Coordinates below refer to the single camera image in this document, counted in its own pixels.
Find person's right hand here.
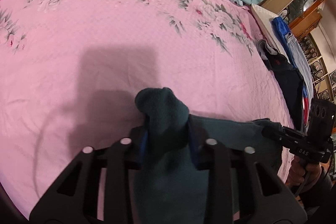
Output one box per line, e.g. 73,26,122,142
284,154,324,195

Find white pillow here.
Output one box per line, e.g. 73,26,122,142
251,4,291,63

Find pink floral bedsheet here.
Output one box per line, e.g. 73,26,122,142
1,0,292,217

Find dark navy folded garment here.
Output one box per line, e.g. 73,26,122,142
257,39,304,131

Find wooden display cabinet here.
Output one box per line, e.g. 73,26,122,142
286,0,336,135

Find blue striped garment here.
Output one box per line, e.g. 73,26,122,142
272,16,313,125

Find dark green pants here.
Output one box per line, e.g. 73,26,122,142
134,88,282,223

